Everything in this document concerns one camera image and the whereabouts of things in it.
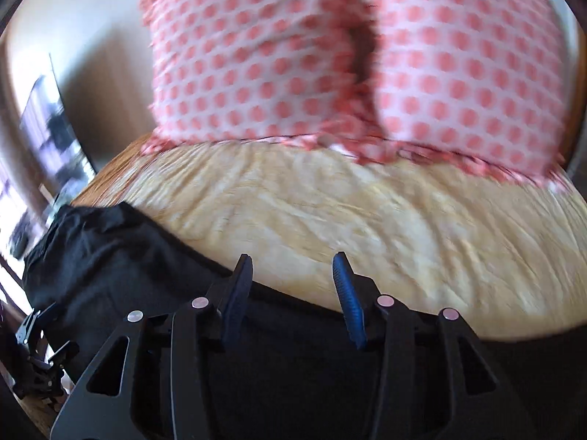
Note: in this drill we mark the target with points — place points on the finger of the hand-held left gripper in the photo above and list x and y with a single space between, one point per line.
33 325
43 371

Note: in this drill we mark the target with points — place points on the pink polka dot pillow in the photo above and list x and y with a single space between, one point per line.
463 68
257 55

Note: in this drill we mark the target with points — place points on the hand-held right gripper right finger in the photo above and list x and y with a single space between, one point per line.
347 300

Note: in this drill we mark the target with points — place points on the wall-mounted television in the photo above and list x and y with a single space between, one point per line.
55 133

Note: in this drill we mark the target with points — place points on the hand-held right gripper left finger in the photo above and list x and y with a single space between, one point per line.
235 302

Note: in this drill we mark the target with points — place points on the wooden bed frame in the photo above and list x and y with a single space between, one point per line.
110 165

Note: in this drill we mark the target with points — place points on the cream bed sheet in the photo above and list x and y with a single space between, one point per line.
330 220

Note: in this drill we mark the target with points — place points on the black pants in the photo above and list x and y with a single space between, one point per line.
137 261

